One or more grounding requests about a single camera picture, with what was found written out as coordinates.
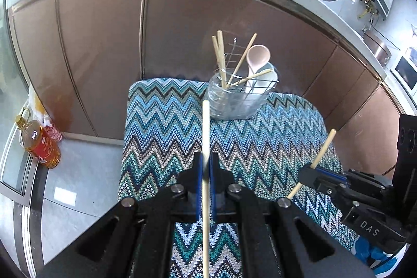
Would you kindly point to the white microwave oven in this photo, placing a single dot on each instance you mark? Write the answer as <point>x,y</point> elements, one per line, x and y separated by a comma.
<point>405,71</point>

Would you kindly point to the cooking oil bottle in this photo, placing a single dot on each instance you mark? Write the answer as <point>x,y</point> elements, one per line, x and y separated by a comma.
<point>42,147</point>

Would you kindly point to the wooden chopsticks pair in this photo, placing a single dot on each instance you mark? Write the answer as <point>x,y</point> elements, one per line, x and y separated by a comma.
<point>217,53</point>

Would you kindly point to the yellow plastic bag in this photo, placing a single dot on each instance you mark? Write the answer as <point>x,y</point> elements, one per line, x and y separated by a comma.
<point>35,102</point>

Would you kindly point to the clear plastic jar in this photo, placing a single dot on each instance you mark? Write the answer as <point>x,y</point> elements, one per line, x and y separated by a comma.
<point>228,102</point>

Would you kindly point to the wooden chopstick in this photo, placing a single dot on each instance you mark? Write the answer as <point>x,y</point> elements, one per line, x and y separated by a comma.
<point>206,134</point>
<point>244,53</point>
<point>221,46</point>
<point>257,74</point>
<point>325,147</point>

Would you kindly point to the steel cooking pot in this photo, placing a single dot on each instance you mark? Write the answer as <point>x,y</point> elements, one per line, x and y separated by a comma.
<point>376,45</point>

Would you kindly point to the pink snack packet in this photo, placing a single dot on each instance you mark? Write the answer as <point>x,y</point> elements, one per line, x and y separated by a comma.
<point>53,131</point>

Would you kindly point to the zigzag knit cloth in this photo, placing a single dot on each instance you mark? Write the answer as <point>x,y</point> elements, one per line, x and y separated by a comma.
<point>163,134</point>

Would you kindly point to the yellow gas pipe valves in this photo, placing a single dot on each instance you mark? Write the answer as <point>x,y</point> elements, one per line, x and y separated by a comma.
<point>368,6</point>

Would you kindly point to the pale soup spoon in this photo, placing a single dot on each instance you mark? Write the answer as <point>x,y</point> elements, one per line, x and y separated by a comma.
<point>259,56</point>

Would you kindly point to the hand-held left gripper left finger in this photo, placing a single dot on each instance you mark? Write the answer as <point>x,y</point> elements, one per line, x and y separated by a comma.
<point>197,186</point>

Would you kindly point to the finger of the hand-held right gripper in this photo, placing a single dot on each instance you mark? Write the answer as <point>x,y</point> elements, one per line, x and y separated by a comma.
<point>317,183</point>
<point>330,174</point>

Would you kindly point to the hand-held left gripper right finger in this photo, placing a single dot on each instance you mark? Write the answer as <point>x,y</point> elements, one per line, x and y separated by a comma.
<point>213,186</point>

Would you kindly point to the copper kitchen cabinet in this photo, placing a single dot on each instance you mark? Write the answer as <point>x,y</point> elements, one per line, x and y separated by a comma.
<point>97,53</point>

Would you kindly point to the person's right hand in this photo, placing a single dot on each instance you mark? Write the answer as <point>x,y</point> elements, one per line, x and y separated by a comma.
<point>371,253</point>

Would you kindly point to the glass sliding door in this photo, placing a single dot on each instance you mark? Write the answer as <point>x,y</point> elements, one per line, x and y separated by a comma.
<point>16,173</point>

